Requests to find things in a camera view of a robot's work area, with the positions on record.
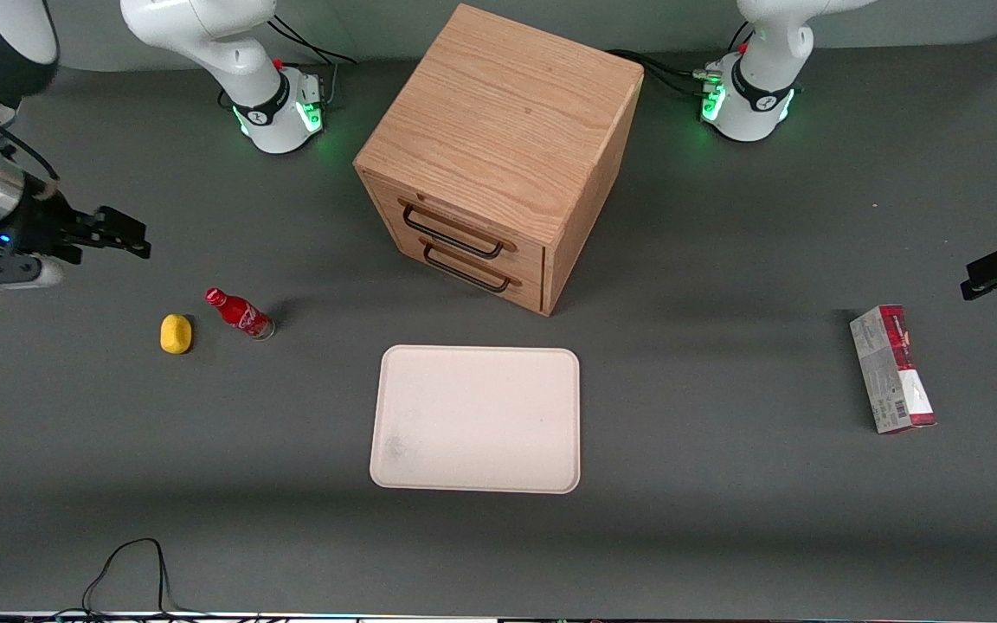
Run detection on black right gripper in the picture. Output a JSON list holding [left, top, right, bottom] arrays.
[[0, 186, 152, 265]]

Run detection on red coke bottle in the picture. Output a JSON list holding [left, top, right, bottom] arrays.
[[205, 288, 276, 341]]

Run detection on cream plastic tray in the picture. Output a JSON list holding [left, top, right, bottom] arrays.
[[370, 344, 582, 495]]

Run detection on yellow lemon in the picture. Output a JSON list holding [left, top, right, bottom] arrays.
[[159, 314, 194, 356]]

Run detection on grey and red carton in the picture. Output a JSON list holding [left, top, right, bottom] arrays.
[[849, 305, 938, 435]]

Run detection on wooden drawer front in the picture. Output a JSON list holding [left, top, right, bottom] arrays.
[[365, 173, 548, 283], [398, 232, 546, 314]]

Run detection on wooden drawer cabinet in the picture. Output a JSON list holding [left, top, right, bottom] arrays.
[[353, 3, 645, 317]]

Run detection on black right arm base cables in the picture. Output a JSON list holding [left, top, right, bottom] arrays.
[[267, 14, 358, 110]]

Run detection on black arm base cables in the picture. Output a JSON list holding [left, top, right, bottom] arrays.
[[267, 14, 358, 110], [607, 24, 756, 98]]

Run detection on black metal drawer handle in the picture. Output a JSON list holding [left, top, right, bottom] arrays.
[[421, 241, 522, 294], [401, 202, 518, 260]]

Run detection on black looped table cable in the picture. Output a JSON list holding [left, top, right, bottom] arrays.
[[81, 537, 209, 620]]

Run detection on black left arm base cables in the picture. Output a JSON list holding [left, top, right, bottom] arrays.
[[607, 24, 756, 98]]

